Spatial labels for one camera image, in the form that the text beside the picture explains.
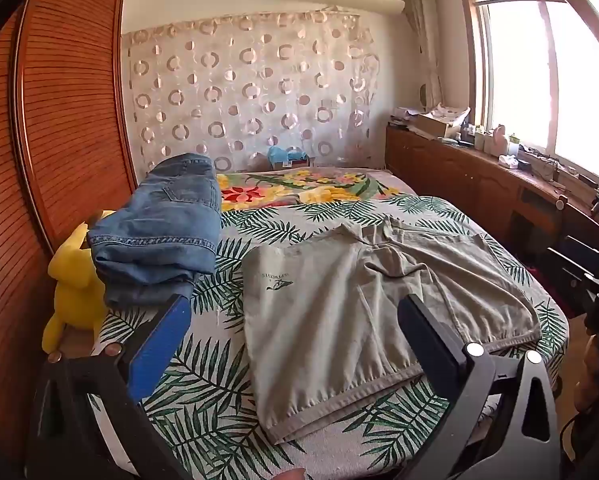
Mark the pile of papers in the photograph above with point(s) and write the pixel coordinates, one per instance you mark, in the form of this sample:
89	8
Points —
449	110

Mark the pink bottle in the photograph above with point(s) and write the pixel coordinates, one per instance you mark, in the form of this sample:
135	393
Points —
500	139

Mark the person's right hand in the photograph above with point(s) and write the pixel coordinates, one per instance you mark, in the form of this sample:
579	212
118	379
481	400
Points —
594	380

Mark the floral blanket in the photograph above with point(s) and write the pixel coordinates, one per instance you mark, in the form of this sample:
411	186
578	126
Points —
304	187

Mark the white tissue box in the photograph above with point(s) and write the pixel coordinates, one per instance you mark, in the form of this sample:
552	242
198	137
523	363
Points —
508	161

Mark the wooden framed window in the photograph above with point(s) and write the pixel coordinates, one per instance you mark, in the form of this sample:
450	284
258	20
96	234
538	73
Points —
544	65

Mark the wooden slatted wardrobe door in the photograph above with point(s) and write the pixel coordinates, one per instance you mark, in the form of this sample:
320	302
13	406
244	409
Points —
54	135

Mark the black chair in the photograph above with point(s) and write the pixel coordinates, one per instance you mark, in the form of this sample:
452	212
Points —
574	270

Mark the cardboard box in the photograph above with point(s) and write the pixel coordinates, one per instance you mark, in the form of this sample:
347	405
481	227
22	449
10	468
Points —
437	125

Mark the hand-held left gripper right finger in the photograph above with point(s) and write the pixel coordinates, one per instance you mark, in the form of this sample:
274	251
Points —
429	345

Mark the folded blue jeans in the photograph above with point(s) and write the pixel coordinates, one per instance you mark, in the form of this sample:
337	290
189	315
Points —
159	230

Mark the leaf print bed sheet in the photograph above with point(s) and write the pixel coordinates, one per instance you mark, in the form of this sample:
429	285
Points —
279	410

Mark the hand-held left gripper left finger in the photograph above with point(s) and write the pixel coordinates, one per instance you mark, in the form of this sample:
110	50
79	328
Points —
154	355

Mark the grey short pants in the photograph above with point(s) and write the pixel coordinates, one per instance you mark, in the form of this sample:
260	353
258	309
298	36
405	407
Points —
359	310

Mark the long wooden cabinet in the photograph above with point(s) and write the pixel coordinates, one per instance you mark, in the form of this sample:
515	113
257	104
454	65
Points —
469	180

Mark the circle pattern sheer curtain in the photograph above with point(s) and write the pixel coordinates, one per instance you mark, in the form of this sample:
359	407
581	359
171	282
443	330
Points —
249	95

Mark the yellow plush toy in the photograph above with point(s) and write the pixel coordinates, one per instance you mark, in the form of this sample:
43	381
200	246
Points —
74	290

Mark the white window curtain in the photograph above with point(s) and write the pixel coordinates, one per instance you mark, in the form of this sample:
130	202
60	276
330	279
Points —
424	40

